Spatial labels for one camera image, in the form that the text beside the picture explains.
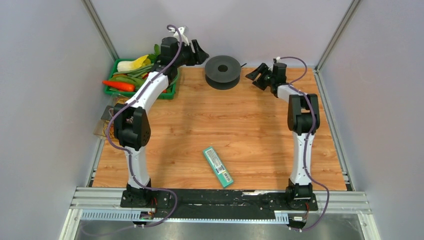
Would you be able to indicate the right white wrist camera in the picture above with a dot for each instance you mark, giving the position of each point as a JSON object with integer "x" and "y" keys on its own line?
{"x": 277, "y": 61}

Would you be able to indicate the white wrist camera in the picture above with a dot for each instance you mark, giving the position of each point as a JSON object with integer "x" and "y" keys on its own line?
{"x": 277, "y": 61}
{"x": 180, "y": 35}

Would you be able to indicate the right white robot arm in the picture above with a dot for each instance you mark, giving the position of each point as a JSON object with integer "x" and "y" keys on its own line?
{"x": 302, "y": 121}

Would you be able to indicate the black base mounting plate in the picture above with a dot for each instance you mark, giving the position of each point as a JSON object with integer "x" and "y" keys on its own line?
{"x": 218, "y": 204}

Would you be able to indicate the green toy leaf vegetable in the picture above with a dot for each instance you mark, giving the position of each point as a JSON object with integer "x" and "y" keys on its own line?
{"x": 153, "y": 56}

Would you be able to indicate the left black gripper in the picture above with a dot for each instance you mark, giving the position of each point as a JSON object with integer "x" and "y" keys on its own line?
{"x": 199, "y": 57}

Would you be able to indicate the orange toy carrot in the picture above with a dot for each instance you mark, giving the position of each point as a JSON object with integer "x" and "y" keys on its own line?
{"x": 121, "y": 86}

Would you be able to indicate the green toy long beans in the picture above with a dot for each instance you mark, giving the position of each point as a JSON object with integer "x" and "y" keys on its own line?
{"x": 136, "y": 77}

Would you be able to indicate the clear box of wires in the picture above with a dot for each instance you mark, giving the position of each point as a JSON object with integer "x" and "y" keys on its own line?
{"x": 118, "y": 99}

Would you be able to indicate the dark grey cable spool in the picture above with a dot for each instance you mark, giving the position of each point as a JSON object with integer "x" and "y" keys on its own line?
{"x": 222, "y": 72}

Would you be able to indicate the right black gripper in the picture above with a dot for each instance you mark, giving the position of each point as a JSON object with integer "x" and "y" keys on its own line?
{"x": 262, "y": 68}

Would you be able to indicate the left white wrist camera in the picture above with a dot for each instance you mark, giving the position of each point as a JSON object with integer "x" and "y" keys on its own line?
{"x": 180, "y": 35}

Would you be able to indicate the teal rectangular box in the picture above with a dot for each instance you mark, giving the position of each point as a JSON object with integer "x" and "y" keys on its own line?
{"x": 218, "y": 167}

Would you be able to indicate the aluminium frame rail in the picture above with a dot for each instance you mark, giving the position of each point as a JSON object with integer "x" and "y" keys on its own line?
{"x": 340, "y": 202}

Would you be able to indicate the toy napa cabbage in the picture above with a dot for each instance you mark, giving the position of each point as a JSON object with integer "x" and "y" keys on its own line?
{"x": 132, "y": 65}

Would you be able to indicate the green plastic tray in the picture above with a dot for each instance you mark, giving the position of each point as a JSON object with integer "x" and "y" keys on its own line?
{"x": 112, "y": 91}

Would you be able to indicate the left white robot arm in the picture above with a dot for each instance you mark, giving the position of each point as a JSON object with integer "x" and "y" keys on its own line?
{"x": 131, "y": 126}

